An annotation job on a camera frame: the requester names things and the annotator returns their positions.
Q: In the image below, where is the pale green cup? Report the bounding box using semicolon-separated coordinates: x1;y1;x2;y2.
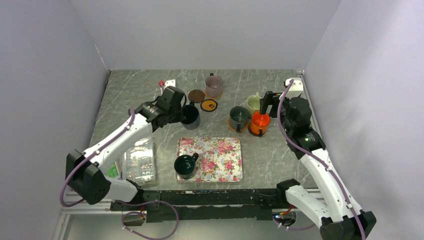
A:
246;92;262;117

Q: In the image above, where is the dark blue cup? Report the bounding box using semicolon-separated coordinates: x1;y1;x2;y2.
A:
181;101;201;130

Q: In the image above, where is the orange cup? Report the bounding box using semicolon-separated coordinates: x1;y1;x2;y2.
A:
248;111;271;137

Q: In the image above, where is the dark wooden coaster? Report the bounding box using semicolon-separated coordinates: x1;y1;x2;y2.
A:
187;89;205;104

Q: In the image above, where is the grey green cup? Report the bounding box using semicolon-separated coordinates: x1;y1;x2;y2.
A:
229;106;249;121

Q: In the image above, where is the orange black-rimmed coaster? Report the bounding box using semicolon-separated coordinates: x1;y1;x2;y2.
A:
200;99;218;113

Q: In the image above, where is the woven rattan coaster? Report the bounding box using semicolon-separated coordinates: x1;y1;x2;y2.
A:
227;117;249;133
204;91;223;99

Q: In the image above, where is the lilac cup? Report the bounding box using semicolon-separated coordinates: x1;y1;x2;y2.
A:
205;73;224;96

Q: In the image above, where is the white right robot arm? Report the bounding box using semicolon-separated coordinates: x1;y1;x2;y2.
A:
259;91;377;240

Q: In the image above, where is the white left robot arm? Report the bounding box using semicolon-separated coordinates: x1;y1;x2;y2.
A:
59;86;187;210

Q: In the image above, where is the dark green cup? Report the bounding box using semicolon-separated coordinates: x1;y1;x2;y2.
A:
173;152;199;180

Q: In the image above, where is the clear plastic screw box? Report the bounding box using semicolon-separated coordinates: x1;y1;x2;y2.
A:
122;137;156;185

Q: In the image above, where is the floral serving tray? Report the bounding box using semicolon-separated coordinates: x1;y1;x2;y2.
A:
175;137;243;183

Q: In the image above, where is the green white box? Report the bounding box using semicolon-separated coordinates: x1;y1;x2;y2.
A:
105;161;122;179

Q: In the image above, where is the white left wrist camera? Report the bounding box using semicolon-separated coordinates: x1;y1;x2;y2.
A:
158;79;177;94

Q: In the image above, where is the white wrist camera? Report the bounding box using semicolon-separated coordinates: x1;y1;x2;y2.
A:
285;77;304;99
158;79;177;94

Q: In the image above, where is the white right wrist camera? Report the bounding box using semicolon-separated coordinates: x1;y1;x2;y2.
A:
285;77;304;99

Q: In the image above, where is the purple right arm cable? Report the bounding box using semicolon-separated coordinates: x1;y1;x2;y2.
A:
273;78;367;240

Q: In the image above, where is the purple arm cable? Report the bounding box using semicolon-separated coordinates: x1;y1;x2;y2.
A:
58;108;137;208
273;78;367;240

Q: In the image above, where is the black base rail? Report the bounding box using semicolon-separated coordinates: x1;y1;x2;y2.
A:
110;188;291;223

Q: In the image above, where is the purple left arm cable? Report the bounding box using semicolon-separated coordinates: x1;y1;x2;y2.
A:
58;108;137;208

